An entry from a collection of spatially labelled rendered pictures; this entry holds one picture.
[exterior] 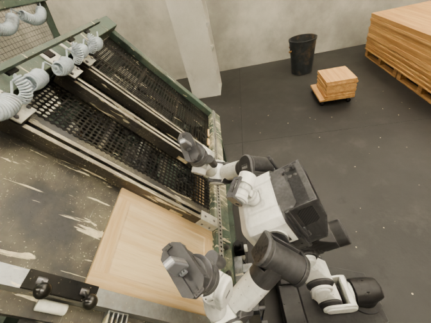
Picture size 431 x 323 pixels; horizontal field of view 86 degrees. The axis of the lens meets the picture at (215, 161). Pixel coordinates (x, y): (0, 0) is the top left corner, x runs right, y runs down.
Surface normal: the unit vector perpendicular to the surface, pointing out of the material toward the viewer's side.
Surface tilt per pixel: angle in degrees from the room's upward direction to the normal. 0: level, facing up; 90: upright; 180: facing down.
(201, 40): 90
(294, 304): 0
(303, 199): 23
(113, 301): 54
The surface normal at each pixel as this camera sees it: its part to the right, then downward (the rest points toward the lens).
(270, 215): -0.57, -0.62
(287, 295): -0.21, -0.74
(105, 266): 0.68, -0.58
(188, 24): -0.07, 0.66
